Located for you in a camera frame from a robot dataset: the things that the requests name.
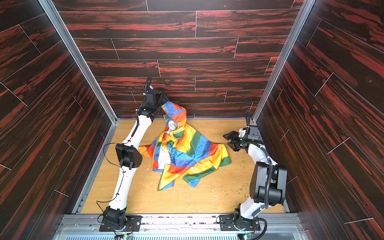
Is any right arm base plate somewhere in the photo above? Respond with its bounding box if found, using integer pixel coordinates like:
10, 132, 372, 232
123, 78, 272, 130
217, 214, 261, 232

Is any rainbow striped hooded jacket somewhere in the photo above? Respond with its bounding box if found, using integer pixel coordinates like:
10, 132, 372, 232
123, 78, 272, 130
139, 101, 232, 191

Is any right aluminium corner post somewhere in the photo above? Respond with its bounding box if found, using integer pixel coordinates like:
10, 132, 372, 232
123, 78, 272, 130
253, 0, 316, 124

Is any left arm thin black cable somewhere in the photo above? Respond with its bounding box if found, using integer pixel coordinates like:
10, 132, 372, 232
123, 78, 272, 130
95, 76, 154, 215

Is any left aluminium corner post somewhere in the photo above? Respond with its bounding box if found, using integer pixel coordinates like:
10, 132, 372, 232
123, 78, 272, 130
38, 0, 118, 125

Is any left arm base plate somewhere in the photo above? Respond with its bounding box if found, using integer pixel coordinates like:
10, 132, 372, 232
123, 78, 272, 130
99, 215, 142, 232

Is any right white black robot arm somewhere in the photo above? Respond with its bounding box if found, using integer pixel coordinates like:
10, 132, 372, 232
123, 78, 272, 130
223, 126, 287, 231

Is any aluminium front rail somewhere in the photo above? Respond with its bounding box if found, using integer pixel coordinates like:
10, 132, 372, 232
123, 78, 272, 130
54, 213, 309, 240

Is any aluminium corner post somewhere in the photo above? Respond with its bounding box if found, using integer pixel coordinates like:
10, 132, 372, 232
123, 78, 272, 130
253, 0, 316, 124
38, 0, 118, 125

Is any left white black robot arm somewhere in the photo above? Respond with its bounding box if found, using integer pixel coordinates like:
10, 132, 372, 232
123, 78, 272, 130
100, 89, 169, 232

